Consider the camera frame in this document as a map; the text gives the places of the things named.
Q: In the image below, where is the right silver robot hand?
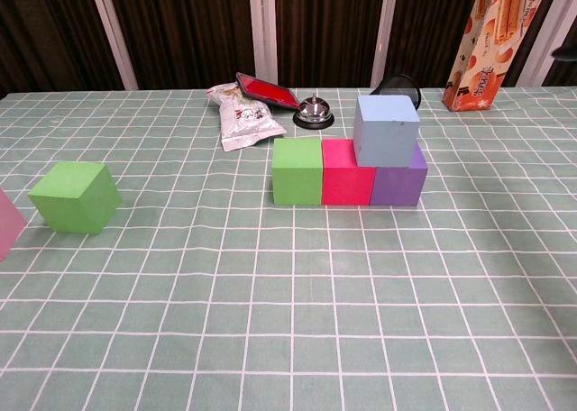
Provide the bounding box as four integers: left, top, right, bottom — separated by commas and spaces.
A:
553, 41, 577, 64

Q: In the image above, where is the light blue foam cube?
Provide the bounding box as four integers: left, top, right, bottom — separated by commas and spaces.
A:
353, 94, 422, 169

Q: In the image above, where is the purple foam cube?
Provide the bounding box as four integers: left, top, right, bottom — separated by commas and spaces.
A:
370, 143, 429, 209

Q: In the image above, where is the magenta foam cube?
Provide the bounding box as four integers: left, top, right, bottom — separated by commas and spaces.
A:
321, 138, 378, 206

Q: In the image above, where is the green foam cube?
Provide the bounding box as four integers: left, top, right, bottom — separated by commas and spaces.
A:
28, 161, 123, 236
272, 137, 325, 206

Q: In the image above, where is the orange biscuit box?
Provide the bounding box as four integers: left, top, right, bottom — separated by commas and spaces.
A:
442, 0, 545, 113

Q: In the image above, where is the black mesh pen holder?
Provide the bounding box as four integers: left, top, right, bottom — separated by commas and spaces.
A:
371, 73, 422, 111

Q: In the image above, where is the silver call bell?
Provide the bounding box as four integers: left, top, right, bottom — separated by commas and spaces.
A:
292, 94, 335, 130

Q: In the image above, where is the red ink pad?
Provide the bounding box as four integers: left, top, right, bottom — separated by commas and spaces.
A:
235, 71, 300, 111

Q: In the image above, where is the white snack bag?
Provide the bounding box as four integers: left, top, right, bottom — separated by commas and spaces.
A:
206, 81, 289, 153

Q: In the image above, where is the dark pleated curtain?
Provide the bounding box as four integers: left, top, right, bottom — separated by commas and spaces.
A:
0, 0, 577, 99

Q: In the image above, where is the green checkered tablecloth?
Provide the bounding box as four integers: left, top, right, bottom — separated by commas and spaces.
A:
0, 86, 577, 411

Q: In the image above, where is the light pink foam cube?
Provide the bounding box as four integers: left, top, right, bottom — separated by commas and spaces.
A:
0, 188, 28, 262

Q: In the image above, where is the white frame post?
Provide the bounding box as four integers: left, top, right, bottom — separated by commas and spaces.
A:
87, 0, 140, 91
371, 0, 400, 87
525, 0, 577, 87
247, 0, 279, 86

